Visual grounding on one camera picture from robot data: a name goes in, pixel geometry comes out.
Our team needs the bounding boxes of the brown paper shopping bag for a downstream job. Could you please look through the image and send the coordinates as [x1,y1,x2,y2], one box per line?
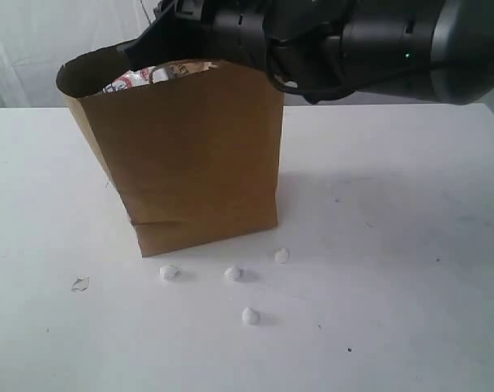
[56,47,283,257]

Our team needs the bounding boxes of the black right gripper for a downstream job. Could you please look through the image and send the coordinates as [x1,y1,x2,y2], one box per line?
[117,0,270,72]

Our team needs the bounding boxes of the small white ball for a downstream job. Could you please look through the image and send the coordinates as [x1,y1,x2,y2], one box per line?
[242,307,260,325]
[224,265,243,282]
[274,247,290,264]
[158,265,179,282]

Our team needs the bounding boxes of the spaghetti packet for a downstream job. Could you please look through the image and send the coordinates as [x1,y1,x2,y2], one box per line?
[147,61,219,84]

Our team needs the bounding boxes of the clear plastic scrap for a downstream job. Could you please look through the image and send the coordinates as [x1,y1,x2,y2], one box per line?
[71,277,90,292]

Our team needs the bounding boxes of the small white blue milk carton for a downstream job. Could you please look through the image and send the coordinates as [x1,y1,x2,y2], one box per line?
[100,67,153,93]

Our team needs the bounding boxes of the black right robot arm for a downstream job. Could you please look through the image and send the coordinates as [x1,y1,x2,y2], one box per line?
[118,0,494,105]

